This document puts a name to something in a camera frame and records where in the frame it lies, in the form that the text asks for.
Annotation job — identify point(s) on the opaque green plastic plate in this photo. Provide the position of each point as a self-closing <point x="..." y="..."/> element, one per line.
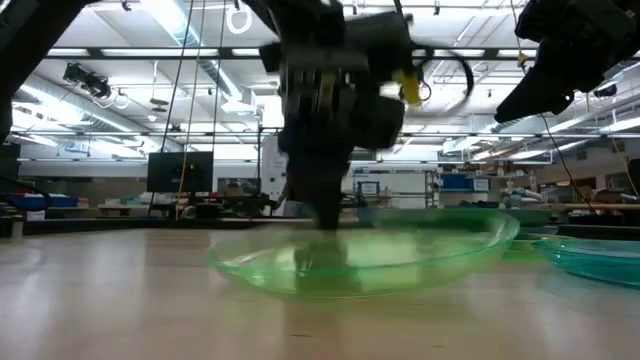
<point x="530" y="217"/>

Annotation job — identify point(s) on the blue storage bin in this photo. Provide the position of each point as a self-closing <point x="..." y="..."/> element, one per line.
<point x="55" y="201"/>

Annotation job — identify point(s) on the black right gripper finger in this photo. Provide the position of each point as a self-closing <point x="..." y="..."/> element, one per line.
<point x="535" y="97"/>

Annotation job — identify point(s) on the grey-blue plastic plate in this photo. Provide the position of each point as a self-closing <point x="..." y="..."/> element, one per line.
<point x="542" y="230"/>

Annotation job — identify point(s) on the wooden bench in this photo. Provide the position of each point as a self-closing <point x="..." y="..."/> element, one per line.
<point x="120" y="206"/>

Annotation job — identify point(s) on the black overhead light beam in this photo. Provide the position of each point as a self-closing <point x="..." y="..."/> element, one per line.
<point x="225" y="52"/>

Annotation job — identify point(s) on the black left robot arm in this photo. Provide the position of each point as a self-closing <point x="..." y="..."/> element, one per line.
<point x="25" y="35"/>

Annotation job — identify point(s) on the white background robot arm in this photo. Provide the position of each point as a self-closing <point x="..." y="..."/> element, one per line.
<point x="520" y="192"/>

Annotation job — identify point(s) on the transparent blue plastic plate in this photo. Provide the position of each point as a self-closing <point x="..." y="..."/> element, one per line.
<point x="600" y="265"/>

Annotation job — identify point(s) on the blue shelf bin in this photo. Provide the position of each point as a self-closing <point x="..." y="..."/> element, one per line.
<point x="456" y="181"/>

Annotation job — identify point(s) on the black monitor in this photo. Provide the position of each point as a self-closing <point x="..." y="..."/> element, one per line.
<point x="167" y="172"/>

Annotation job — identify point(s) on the yellow tape strip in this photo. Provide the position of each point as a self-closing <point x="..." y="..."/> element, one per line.
<point x="407" y="87"/>

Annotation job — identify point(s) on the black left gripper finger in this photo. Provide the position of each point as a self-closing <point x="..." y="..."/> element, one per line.
<point x="335" y="180"/>
<point x="305" y="175"/>

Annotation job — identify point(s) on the small white sign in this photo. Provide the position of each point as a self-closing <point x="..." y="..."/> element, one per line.
<point x="481" y="184"/>

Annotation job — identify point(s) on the long black ceiling camera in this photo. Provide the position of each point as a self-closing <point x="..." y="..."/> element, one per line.
<point x="90" y="82"/>

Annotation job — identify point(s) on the framed blue-white sign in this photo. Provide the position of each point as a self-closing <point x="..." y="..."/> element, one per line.
<point x="368" y="188"/>

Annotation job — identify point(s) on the transparent green plastic plate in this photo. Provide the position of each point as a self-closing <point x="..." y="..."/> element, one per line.
<point x="400" y="270"/>
<point x="525" y="245"/>

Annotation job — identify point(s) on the long wooden plank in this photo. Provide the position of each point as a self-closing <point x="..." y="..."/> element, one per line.
<point x="600" y="206"/>

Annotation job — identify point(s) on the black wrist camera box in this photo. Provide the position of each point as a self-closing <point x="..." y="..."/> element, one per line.
<point x="382" y="122"/>

